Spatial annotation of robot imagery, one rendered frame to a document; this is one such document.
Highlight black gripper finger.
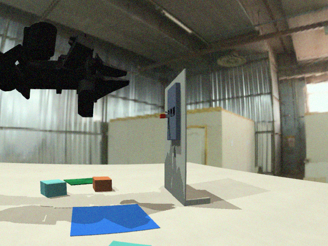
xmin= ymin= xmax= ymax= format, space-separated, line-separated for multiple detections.
xmin=94 ymin=70 xmax=130 ymax=103
xmin=94 ymin=53 xmax=127 ymax=77

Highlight blue flat square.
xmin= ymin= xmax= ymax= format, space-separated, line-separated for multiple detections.
xmin=70 ymin=204 xmax=160 ymax=236

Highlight small teal cube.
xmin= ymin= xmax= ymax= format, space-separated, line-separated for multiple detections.
xmin=109 ymin=240 xmax=151 ymax=246

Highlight green flat plate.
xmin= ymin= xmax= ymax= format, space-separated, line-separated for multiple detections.
xmin=64 ymin=178 xmax=93 ymax=186

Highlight teal block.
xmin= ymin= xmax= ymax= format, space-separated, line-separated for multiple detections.
xmin=40 ymin=179 xmax=67 ymax=198

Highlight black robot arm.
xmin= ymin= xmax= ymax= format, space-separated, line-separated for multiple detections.
xmin=0 ymin=22 xmax=93 ymax=99

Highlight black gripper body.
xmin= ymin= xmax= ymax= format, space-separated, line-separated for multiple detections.
xmin=50 ymin=44 xmax=96 ymax=117

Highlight brown block with orange top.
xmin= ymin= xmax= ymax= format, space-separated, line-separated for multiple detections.
xmin=92 ymin=176 xmax=112 ymax=192

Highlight grey panel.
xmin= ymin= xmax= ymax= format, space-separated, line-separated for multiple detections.
xmin=165 ymin=69 xmax=211 ymax=206

